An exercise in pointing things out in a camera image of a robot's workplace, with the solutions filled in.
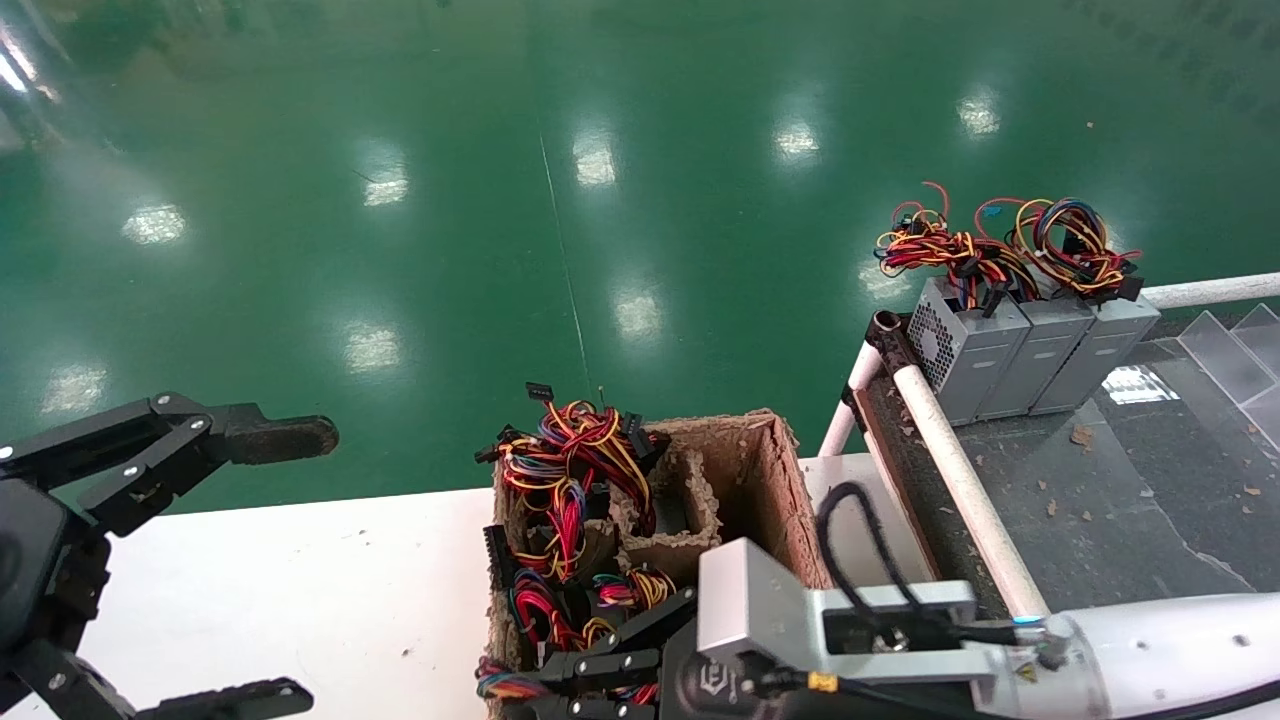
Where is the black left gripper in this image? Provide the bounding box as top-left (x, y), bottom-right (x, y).
top-left (0, 393), bottom-right (340, 720)

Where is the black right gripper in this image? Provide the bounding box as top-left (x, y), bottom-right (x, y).
top-left (500, 588), bottom-right (1011, 720)

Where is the torn cardboard divider insert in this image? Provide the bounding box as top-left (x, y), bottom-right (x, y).
top-left (608, 448), bottom-right (723, 585)

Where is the worn brown cardboard box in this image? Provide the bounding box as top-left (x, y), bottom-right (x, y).
top-left (486, 407), bottom-right (837, 720)

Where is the silver power supply unit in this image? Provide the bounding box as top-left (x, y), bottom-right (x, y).
top-left (1029, 294), bottom-right (1162, 417)
top-left (907, 277), bottom-right (1032, 427)
top-left (977, 297), bottom-right (1097, 422)

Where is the clear acrylic divider tray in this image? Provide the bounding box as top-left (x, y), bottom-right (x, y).
top-left (1177, 302), bottom-right (1280, 453)

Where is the colourful wire bundle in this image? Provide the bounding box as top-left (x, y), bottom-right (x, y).
top-left (508, 564), bottom-right (683, 653)
top-left (474, 657), bottom-right (558, 704)
top-left (975, 196), bottom-right (1145, 304)
top-left (874, 181), bottom-right (1042, 320)
top-left (474, 382), bottom-right (669, 583)

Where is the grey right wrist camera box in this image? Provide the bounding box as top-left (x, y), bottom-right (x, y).
top-left (696, 537), bottom-right (982, 693)

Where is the long thin black cable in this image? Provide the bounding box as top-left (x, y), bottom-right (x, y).
top-left (742, 668), bottom-right (1280, 720)

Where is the short looped black cable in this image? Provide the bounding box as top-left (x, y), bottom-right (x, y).
top-left (816, 481), bottom-right (1023, 643)

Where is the white pipe rack frame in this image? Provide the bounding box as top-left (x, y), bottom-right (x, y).
top-left (817, 271), bottom-right (1280, 623)

